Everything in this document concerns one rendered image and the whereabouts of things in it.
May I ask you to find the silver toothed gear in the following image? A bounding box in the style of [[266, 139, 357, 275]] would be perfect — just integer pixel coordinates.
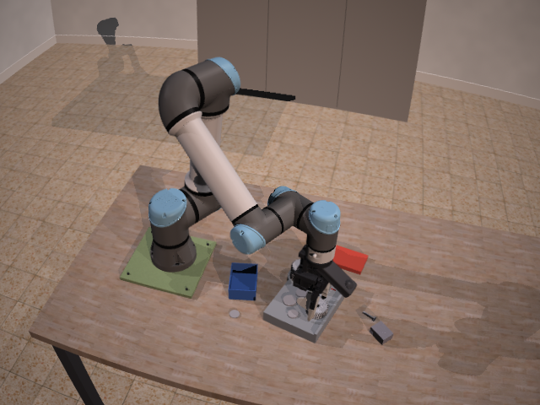
[[305, 298, 328, 319]]

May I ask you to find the red flat rectangular block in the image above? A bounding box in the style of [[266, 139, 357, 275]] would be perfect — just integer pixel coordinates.
[[333, 246, 368, 275]]

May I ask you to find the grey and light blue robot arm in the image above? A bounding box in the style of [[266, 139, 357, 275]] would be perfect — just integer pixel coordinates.
[[148, 57, 341, 273]]

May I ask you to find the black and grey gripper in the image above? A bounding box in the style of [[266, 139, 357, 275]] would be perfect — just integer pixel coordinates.
[[293, 245, 333, 321]]

